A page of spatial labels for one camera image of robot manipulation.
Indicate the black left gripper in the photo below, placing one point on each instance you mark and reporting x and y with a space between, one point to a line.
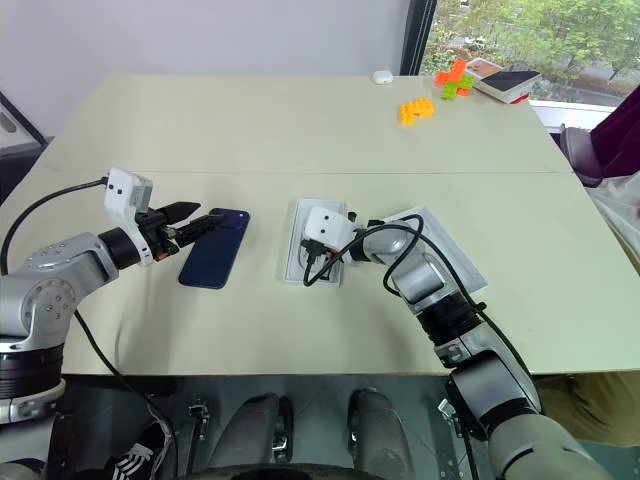
157 235

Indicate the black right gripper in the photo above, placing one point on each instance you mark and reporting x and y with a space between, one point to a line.
322 256

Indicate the dark blue smartphone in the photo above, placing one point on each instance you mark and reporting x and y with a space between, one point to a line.
215 255

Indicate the white phone box lid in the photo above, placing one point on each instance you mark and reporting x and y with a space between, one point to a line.
460 265

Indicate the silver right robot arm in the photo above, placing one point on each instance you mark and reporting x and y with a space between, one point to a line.
420 280

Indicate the white phone box base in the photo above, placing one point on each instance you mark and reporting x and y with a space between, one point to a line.
292 270

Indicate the box with pink print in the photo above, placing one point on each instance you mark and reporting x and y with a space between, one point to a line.
482 65

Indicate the white box with black face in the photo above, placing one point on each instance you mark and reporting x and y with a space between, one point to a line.
507 85

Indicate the yellow toy brick stack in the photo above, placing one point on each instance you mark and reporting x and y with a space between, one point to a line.
415 112

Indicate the black framed grey board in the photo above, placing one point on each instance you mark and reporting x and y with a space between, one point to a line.
15 150

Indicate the white earbuds case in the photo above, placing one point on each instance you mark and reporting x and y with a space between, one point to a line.
382 77

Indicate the green toy brick piece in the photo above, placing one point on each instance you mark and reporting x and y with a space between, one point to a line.
455 89

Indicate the black shoe with white stripes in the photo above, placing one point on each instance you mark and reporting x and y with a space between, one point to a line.
135 455

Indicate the grey chair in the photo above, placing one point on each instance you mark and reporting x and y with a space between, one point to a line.
580 155

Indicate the white cloth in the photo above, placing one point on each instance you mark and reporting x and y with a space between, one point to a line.
620 220

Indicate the tan fabric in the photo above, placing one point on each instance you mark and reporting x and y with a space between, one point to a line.
595 405

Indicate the maroon cloth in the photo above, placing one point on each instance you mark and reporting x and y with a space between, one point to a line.
620 135

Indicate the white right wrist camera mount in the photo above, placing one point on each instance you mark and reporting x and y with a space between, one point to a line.
327 225

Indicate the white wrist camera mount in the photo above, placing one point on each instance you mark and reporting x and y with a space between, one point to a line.
122 190
327 225

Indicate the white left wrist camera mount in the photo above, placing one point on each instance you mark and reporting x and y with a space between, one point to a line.
122 190

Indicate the small metal bracket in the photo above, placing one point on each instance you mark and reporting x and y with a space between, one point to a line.
447 407
199 417

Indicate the black window frame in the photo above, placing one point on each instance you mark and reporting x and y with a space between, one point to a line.
417 35

